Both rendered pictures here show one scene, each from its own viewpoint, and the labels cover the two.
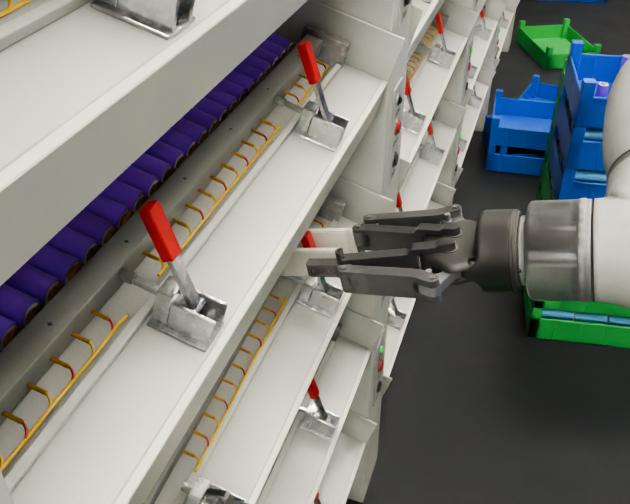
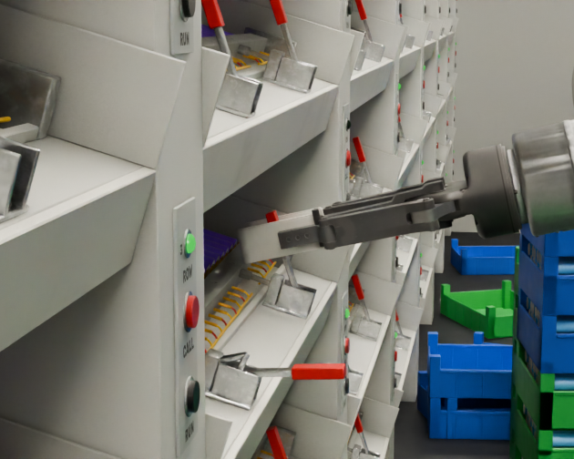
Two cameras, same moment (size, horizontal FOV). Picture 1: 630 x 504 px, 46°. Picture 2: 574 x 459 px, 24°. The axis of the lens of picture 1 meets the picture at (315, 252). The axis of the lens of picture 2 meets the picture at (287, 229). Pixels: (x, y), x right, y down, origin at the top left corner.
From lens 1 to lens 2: 0.60 m
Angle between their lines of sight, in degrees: 28
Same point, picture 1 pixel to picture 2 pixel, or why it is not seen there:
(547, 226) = (535, 137)
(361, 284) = (347, 231)
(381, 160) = (335, 184)
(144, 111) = not seen: outside the picture
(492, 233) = (481, 158)
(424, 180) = (362, 351)
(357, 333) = (315, 446)
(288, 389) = (276, 348)
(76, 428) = not seen: hidden behind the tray
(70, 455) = not seen: hidden behind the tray
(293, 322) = (263, 314)
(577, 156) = (555, 297)
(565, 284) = (564, 189)
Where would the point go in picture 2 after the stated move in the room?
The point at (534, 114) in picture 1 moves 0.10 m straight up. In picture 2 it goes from (486, 364) to (487, 317)
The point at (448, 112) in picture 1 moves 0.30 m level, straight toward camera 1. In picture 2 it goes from (377, 293) to (385, 341)
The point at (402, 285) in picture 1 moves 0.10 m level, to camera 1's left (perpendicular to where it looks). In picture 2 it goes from (394, 219) to (271, 222)
